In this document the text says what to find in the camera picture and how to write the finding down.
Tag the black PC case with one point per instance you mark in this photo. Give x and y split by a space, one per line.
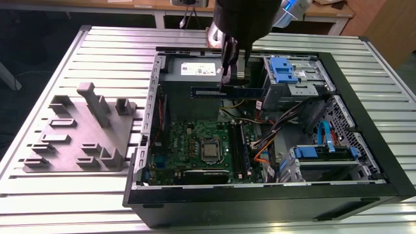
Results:
260 202

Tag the black graphics card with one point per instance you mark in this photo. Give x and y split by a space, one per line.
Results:
204 176

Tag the grey chair leg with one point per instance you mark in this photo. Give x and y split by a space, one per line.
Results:
10 75

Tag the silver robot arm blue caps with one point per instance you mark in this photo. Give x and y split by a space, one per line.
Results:
215 34

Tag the silver disk bay cage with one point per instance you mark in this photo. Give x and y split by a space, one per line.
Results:
292 174

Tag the green motherboard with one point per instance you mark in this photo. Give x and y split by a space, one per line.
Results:
182 136

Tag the silver CPU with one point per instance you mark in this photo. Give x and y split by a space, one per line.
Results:
211 150

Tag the CPU socket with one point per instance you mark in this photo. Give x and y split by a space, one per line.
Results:
211 140

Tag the grey parts rack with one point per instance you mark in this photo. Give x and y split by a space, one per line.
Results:
84 126

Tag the hard disk in blue carrier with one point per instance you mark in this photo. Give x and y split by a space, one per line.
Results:
308 152

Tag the silver drive cage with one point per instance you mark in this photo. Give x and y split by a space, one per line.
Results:
283 102

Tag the wooden desk white frame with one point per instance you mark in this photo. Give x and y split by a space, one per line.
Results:
98 3

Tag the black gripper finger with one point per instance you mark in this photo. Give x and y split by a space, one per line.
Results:
230 58
244 65

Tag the wooden cabinet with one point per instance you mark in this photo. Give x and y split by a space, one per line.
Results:
374 24

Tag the blue drive bay latch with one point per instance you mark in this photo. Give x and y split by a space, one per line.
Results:
283 70

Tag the grey power supply unit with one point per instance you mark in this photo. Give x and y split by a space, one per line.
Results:
191 109

